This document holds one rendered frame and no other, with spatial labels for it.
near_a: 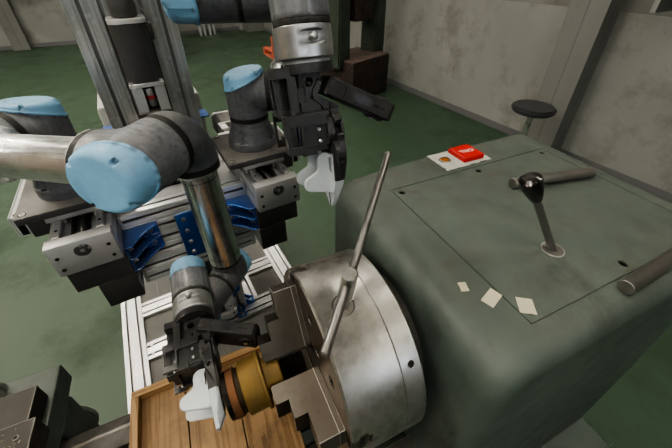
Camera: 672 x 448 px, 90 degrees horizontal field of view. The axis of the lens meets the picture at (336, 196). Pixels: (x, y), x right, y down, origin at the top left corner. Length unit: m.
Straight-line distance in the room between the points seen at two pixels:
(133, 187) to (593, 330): 0.67
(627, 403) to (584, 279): 1.61
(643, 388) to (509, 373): 1.84
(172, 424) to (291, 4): 0.79
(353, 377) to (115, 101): 0.98
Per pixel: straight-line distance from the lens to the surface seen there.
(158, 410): 0.90
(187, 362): 0.66
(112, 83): 1.16
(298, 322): 0.60
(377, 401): 0.54
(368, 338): 0.51
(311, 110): 0.47
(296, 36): 0.45
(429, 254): 0.57
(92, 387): 2.15
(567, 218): 0.76
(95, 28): 1.13
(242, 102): 1.02
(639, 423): 2.20
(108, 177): 0.59
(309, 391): 0.60
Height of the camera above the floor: 1.65
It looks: 35 degrees down
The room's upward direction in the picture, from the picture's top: straight up
